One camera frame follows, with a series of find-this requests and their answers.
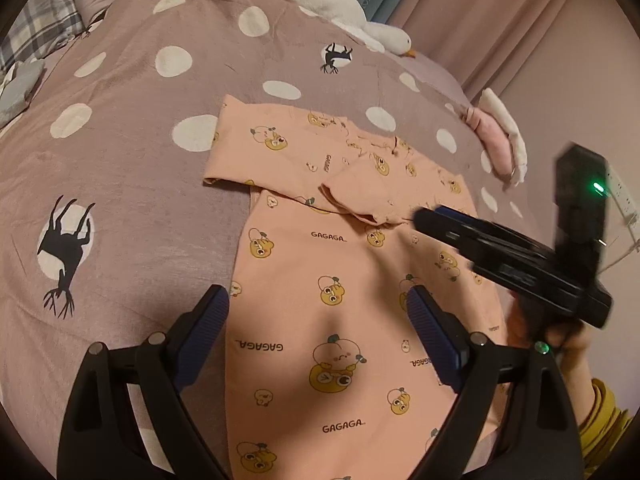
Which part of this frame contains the plaid grey cloth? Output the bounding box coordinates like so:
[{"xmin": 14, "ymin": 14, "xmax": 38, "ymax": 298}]
[{"xmin": 1, "ymin": 0, "xmax": 85, "ymax": 74}]

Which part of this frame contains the grey small cloth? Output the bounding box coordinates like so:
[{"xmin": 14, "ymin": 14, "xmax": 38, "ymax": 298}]
[{"xmin": 0, "ymin": 60, "xmax": 44, "ymax": 129}]

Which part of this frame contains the mauve polka dot duvet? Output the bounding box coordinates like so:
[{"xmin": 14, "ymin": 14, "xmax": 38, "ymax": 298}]
[{"xmin": 1, "ymin": 0, "xmax": 523, "ymax": 479}]

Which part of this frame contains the white folded cloth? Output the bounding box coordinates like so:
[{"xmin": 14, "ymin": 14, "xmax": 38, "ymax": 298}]
[{"xmin": 478, "ymin": 88, "xmax": 528, "ymax": 186}]

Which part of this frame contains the person right hand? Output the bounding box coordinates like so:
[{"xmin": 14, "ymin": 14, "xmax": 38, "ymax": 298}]
[{"xmin": 506, "ymin": 292, "xmax": 596, "ymax": 426}]

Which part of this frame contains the peach cartoon print garment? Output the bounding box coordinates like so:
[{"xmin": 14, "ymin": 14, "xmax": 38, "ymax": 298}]
[{"xmin": 205, "ymin": 96, "xmax": 504, "ymax": 479}]

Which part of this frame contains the yellow sleeve forearm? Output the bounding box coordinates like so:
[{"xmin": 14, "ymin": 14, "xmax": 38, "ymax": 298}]
[{"xmin": 579, "ymin": 378, "xmax": 634, "ymax": 479}]

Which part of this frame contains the white power strip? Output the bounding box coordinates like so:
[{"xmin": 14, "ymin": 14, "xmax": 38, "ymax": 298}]
[{"xmin": 606, "ymin": 164, "xmax": 639, "ymax": 252}]

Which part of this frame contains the pink curtain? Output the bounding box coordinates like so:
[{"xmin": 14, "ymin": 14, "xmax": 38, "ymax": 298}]
[{"xmin": 390, "ymin": 0, "xmax": 567, "ymax": 100}]

